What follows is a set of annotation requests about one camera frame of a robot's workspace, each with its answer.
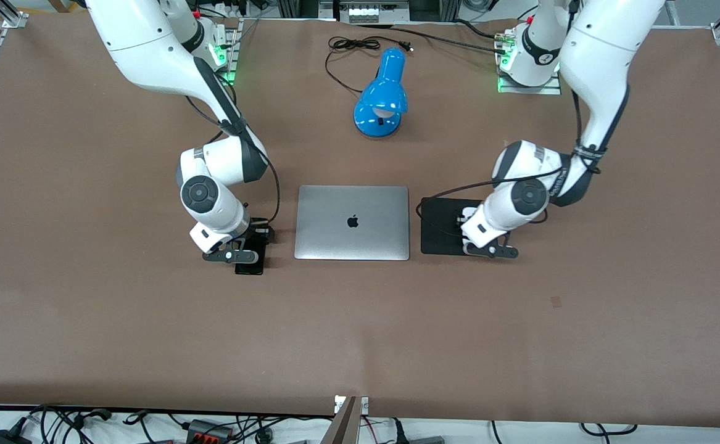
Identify blue desk lamp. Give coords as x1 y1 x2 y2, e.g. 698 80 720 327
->
353 47 408 139

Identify silver closed laptop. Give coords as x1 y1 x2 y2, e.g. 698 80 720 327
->
294 185 410 261

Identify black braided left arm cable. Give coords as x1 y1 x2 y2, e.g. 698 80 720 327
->
415 86 607 242

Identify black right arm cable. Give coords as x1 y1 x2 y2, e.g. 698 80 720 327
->
184 71 281 224

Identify thick black table cable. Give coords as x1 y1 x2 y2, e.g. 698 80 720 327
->
357 23 508 55

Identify grey connector with orange levers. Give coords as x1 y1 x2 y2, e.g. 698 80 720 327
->
186 419 236 444

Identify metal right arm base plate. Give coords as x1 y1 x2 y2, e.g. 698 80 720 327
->
209 18 241 86

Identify white power strip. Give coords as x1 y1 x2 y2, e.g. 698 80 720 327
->
337 0 411 25

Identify black lamp power cord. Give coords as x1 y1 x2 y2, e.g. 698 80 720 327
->
325 36 414 95

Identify tangled black floor cables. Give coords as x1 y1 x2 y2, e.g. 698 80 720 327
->
25 404 115 444

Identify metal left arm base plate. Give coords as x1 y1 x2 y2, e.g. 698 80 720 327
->
497 28 563 96

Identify white edge bracket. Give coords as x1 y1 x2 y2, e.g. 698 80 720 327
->
334 395 370 415

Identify black smartphone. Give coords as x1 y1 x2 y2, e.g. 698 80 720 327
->
234 237 267 276

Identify black mouse pad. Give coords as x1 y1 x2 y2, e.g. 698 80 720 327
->
420 197 499 257

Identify grey slanted post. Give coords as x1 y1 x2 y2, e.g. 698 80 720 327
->
330 396 360 444

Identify black floor cable loop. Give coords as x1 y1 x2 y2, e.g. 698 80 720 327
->
578 422 639 437

